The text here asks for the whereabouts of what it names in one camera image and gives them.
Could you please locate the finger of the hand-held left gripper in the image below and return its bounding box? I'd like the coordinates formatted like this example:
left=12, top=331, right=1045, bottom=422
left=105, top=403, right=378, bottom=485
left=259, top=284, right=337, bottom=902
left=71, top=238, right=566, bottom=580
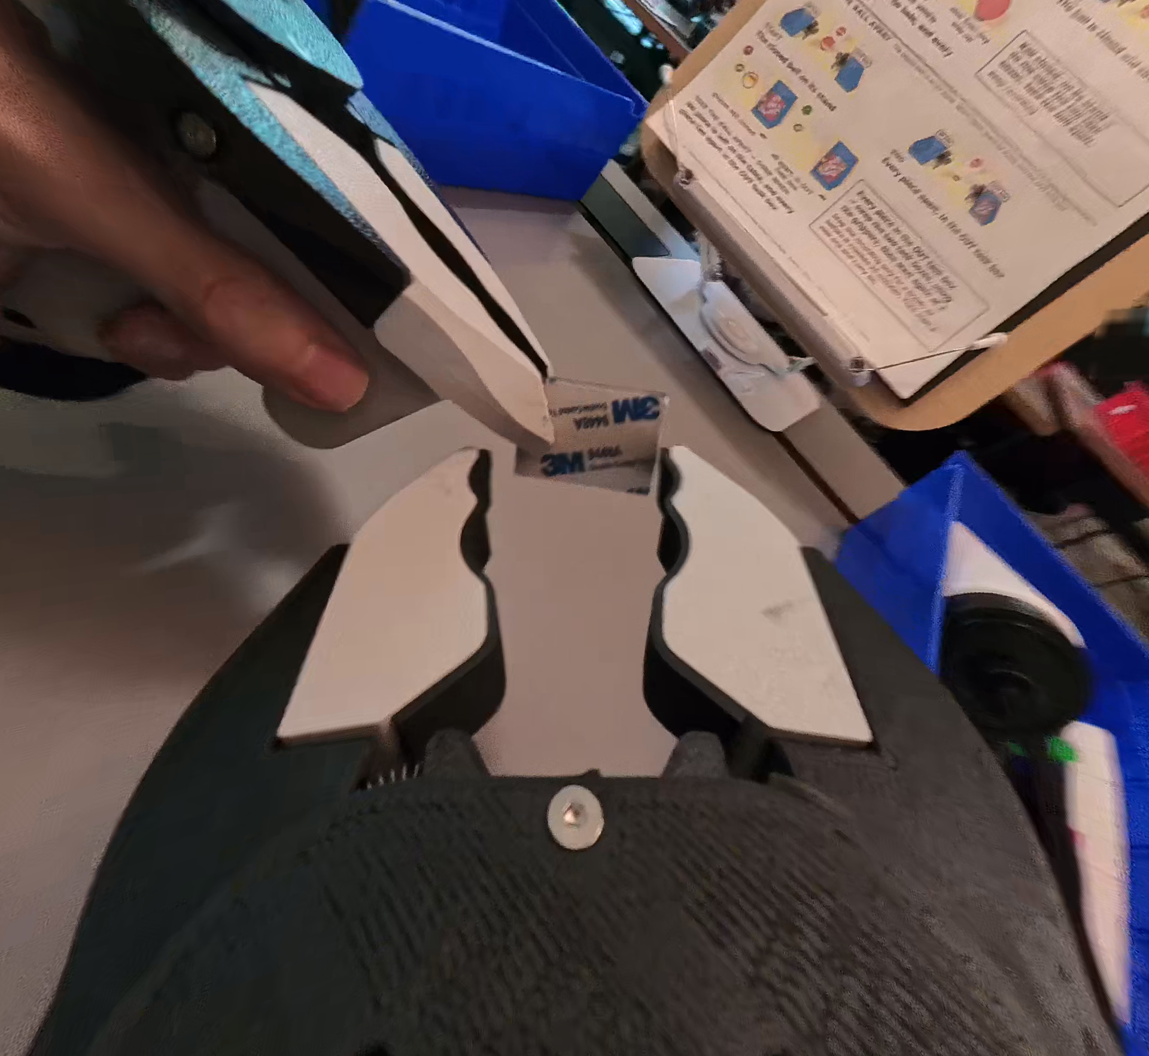
left=253, top=83, right=556, bottom=452
left=370, top=139, right=550, bottom=376

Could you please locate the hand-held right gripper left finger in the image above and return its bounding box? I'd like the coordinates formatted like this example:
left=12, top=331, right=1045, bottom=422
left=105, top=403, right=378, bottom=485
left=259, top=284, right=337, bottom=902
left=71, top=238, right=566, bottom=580
left=276, top=447, right=506, bottom=747

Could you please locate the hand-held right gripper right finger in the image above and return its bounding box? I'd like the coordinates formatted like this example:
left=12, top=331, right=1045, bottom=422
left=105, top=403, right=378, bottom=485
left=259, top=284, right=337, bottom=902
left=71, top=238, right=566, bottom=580
left=643, top=447, right=874, bottom=747

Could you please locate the white adhesive backing sheet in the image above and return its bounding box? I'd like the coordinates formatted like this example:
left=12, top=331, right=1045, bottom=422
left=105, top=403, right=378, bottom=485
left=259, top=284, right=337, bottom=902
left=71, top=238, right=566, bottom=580
left=514, top=376, right=671, bottom=497

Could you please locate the blue plastic bin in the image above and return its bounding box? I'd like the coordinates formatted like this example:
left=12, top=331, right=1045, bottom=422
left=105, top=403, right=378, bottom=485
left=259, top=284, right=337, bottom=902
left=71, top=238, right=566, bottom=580
left=835, top=451, right=1149, bottom=1056
left=224, top=0, right=649, bottom=202

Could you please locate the white bottle black cap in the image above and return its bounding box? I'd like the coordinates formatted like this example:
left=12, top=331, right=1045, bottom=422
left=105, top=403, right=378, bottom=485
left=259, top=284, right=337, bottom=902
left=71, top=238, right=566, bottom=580
left=938, top=524, right=1098, bottom=749

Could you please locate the small green white container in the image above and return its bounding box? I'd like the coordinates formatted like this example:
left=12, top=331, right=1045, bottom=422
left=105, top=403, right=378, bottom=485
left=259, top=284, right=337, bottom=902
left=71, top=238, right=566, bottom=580
left=1004, top=734, right=1080, bottom=767

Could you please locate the red plastic bin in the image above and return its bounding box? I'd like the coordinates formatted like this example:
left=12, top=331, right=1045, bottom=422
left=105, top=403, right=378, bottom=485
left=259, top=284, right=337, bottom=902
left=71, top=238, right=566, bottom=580
left=1093, top=384, right=1149, bottom=470

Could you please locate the instruction board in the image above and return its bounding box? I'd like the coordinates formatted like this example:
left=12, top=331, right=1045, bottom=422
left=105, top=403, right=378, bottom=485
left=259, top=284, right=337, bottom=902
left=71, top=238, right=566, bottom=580
left=642, top=0, right=1149, bottom=430

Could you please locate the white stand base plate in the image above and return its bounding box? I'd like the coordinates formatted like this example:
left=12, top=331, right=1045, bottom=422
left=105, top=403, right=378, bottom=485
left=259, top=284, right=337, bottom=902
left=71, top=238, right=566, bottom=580
left=631, top=254, right=822, bottom=433

